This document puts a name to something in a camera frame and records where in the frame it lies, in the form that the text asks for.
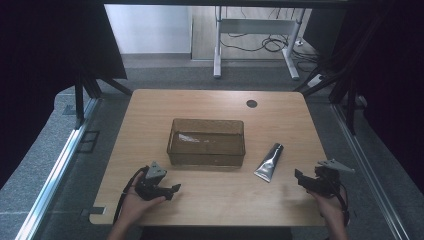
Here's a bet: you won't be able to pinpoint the black metal stand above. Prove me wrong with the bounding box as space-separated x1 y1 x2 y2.
73 68 134 130
292 13 384 136

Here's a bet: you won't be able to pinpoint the black floor cables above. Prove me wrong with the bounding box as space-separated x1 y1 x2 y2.
220 7 320 73

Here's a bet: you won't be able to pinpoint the white power strip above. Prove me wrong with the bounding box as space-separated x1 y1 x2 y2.
307 74 325 88

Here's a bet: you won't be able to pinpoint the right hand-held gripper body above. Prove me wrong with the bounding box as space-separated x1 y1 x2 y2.
305 158 356 198

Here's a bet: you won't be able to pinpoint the black curtain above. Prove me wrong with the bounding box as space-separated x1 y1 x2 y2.
301 0 424 196
0 0 128 190

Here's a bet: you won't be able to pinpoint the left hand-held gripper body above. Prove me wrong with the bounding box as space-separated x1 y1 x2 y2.
134 161 172 202

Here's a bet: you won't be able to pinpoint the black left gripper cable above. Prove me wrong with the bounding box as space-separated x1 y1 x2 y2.
112 165 150 225

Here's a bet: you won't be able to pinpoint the silver squeeze tube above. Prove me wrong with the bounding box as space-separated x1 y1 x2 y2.
253 142 285 184

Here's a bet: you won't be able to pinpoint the aluminium frame rail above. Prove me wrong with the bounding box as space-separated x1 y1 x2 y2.
14 97 102 240
330 103 410 240

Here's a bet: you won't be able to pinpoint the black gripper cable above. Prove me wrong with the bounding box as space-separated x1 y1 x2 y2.
112 165 150 225
328 173 351 228

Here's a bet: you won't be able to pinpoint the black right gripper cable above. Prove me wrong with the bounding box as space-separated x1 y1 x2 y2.
328 173 351 228

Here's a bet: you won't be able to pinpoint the person's left hand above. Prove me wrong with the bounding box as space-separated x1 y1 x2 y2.
121 172 167 228

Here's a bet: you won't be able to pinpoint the person's right hand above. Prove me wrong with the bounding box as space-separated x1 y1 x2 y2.
307 187 348 229

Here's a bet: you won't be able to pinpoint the white desk frame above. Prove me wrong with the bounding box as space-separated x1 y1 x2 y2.
213 5 310 81

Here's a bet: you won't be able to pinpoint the transparent brown plastic box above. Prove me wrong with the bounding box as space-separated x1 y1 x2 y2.
166 117 247 168

